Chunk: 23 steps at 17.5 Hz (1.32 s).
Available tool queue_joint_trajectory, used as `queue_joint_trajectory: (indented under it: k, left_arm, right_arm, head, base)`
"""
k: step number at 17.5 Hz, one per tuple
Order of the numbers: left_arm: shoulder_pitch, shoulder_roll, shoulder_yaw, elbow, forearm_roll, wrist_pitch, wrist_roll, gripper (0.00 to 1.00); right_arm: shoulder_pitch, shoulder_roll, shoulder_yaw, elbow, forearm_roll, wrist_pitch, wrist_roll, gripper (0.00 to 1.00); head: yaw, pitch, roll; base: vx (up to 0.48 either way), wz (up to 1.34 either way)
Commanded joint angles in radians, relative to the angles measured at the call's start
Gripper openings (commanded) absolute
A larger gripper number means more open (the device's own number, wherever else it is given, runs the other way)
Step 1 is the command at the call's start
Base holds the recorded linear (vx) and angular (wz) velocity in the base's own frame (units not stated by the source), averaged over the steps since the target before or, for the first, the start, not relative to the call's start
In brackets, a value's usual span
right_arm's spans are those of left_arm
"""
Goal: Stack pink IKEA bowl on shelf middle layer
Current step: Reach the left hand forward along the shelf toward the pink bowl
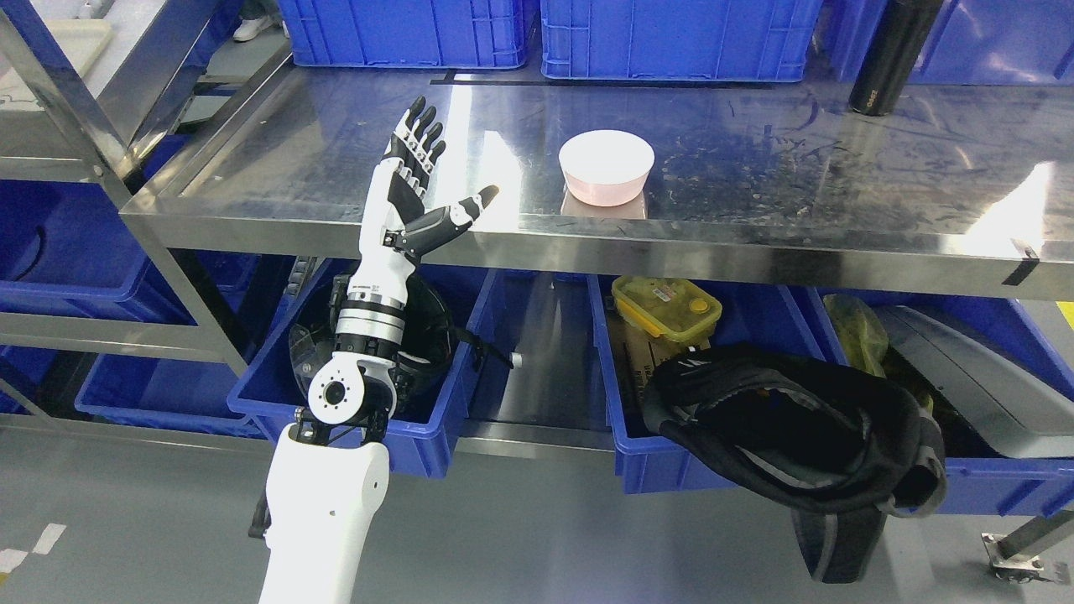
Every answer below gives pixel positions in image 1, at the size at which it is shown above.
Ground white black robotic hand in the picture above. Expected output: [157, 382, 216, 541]
[347, 95, 500, 296]

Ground pink ikea bowl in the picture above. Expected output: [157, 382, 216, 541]
[557, 129, 655, 207]

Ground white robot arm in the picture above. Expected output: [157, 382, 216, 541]
[258, 281, 408, 603]

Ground blue bin under arm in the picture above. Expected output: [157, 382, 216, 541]
[227, 259, 490, 479]

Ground blue crate top middle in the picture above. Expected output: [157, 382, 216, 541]
[540, 1, 822, 83]

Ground blue crate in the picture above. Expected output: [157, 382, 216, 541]
[540, 1, 822, 83]
[279, 1, 540, 70]

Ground stainless steel shelf rack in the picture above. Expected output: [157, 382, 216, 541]
[132, 51, 1071, 299]

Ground blue crate top left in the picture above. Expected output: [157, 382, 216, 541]
[279, 1, 540, 70]

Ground yellow lunch box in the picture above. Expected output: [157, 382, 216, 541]
[613, 275, 722, 346]

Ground blue bin far left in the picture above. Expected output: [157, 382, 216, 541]
[1, 179, 192, 325]

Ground blue bin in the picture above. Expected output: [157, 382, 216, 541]
[587, 275, 843, 494]
[1, 179, 192, 325]

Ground blue bin middle lower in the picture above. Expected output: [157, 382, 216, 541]
[587, 275, 843, 494]

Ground black bag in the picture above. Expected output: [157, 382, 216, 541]
[641, 343, 950, 584]

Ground black thermos bottle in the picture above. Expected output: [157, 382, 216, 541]
[848, 1, 943, 116]

